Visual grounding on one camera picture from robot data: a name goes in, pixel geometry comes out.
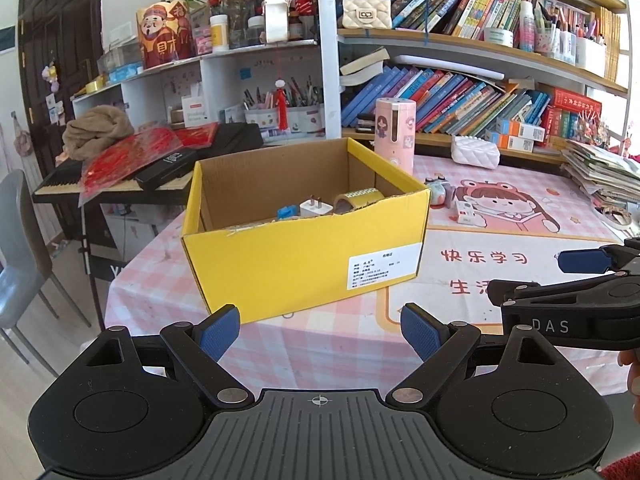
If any blue packet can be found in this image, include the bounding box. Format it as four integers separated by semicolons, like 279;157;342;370
277;205;299;220

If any yellow tape roll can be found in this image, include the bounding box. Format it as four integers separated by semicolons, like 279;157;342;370
333;188;385;214

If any white power adapter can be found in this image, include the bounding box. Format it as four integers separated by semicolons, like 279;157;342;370
299;197;333;218

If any person right hand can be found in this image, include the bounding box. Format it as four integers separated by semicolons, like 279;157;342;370
617;350;640;422

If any pink cartoon desk mat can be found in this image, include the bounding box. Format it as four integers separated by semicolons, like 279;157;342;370
105;157;627;394

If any stack of magazines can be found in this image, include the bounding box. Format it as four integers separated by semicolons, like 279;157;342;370
562;141;639;223

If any small white cube toy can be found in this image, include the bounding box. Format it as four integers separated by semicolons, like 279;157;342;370
454;200;476;226

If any yellow cardboard box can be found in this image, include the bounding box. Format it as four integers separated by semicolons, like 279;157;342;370
181;139;430;323

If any white quilted purse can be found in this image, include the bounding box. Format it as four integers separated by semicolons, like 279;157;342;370
450;136;500;170

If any orange white box upper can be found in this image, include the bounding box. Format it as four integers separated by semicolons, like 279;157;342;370
496;118;546;143

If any orange white box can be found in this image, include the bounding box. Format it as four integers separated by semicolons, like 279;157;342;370
496;118;546;143
487;132;535;153

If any orange white box lower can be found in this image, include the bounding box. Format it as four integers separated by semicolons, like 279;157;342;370
487;132;535;153

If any red thick dictionary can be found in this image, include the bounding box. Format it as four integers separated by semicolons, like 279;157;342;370
551;88;602;119

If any black keyboard piano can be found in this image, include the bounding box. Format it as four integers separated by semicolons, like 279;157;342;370
32;122;264;205

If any grey chair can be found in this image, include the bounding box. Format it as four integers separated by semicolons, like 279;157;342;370
0;170;90;375

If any red patterned paper sheet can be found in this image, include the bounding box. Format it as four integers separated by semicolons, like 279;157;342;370
78;122;218;206

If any pink cylindrical humidifier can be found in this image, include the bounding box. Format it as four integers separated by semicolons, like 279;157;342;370
374;98;416;174

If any wooden bookshelf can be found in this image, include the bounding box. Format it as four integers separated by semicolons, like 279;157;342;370
317;0;634;148

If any brown folded cloth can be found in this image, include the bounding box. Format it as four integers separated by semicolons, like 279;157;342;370
62;105;134;162

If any white shelf unit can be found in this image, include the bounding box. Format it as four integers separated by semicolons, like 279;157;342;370
72;39;342;140

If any red fortune god box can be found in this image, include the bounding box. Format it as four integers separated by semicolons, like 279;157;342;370
136;0;196;70

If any grey toy camera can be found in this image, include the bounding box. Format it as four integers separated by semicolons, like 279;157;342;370
424;177;456;208

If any cream pearl handle handbag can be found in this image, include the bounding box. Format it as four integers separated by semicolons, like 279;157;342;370
342;0;393;30

